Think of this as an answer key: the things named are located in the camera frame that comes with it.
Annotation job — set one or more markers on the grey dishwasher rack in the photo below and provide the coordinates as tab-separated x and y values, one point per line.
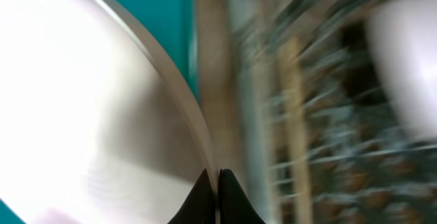
363	167

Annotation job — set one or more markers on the pink plate with food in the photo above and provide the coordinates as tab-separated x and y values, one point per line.
85	108

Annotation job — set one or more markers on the pink bowl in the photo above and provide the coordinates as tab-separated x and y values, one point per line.
402	42

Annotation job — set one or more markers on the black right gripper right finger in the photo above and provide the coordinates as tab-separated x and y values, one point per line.
234	206

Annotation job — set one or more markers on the teal plastic tray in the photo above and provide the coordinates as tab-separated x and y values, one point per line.
164	22

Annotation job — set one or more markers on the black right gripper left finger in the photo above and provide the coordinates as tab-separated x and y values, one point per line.
199	206

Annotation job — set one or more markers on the wooden chopstick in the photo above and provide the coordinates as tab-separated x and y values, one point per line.
297	135

